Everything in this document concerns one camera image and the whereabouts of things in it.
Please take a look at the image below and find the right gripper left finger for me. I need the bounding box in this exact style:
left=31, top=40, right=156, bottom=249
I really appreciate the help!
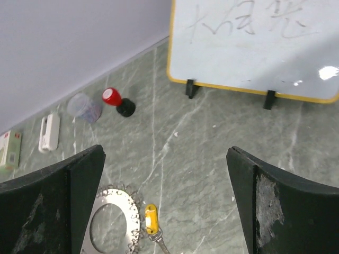
left=1, top=144, right=105, bottom=253

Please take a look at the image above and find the clear cup of paperclips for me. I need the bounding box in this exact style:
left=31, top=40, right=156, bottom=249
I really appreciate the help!
left=67, top=93, right=102, bottom=123

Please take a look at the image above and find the green white staples box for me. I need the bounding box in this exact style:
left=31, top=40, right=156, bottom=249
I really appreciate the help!
left=1, top=130, right=22, bottom=172

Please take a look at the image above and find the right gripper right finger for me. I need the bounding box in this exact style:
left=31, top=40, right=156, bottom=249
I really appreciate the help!
left=226, top=147, right=338, bottom=253

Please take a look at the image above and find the red black stamp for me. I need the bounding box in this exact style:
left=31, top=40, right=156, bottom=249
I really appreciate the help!
left=102, top=87, right=136, bottom=117

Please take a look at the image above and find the white stapler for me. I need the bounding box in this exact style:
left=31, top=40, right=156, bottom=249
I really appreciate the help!
left=38, top=112, right=60, bottom=153

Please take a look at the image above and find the small whiteboard yellow frame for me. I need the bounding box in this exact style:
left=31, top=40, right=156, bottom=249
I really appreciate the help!
left=167, top=1, right=338, bottom=109

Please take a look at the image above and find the yellow tagged key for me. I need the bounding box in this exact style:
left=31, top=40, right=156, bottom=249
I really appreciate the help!
left=145, top=204, right=170, bottom=254

